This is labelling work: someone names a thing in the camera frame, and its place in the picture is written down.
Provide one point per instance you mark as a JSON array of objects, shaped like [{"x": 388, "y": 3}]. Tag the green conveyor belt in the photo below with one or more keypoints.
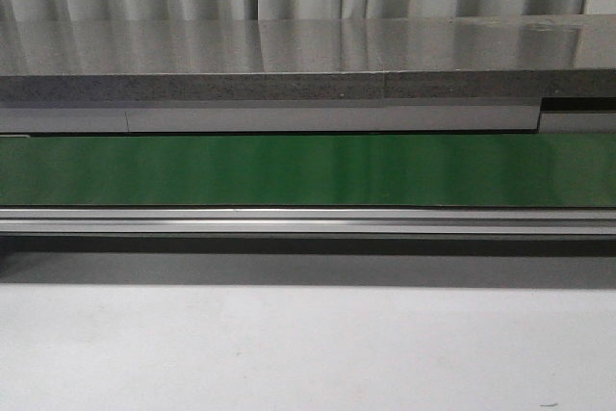
[{"x": 503, "y": 170}]

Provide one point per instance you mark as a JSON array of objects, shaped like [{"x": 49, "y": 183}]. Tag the grey stone counter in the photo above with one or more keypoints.
[{"x": 546, "y": 74}]

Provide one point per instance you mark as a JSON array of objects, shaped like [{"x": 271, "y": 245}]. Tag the aluminium conveyor frame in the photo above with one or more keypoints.
[{"x": 305, "y": 222}]

